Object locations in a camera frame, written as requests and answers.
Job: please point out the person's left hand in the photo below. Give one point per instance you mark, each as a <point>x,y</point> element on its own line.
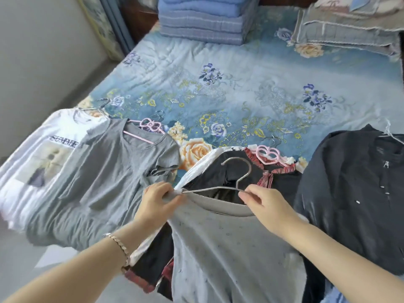
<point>154,205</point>

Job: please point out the person's right hand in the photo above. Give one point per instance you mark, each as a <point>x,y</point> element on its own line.
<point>271,208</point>

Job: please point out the pink heart hanger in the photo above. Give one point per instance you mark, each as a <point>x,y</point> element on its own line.
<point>268,162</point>

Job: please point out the grey t-shirt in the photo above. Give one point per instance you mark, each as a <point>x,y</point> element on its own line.
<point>104,186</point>

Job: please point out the white knit cardigan black trim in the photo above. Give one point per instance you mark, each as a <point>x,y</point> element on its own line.
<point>195,168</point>

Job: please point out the pink bow hanger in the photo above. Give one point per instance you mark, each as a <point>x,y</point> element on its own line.
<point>139,138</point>

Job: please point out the black glossy jacket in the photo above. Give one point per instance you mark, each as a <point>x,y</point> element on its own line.
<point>347,186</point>

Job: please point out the white t-shirt photo print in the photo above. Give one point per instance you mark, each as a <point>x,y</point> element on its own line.
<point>31,148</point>

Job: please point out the person's left forearm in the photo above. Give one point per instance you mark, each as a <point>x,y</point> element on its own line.
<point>79,277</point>

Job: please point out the person's right forearm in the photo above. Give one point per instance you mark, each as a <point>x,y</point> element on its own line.
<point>341,268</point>

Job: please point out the blue floral bed quilt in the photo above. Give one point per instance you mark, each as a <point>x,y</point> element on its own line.
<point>236,91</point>

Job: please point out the pale blue folded blanket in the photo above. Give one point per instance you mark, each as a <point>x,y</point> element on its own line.
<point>202,31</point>

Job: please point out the dark wooden nightstand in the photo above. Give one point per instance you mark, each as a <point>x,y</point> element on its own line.
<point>139,22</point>

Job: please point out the blue floral curtain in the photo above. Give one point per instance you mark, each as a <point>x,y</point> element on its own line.
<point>107,25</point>

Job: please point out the grey checked pillow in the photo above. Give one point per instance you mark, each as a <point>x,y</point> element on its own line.
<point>341,34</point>

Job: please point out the striped pillow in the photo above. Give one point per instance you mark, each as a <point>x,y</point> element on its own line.
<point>388,4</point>

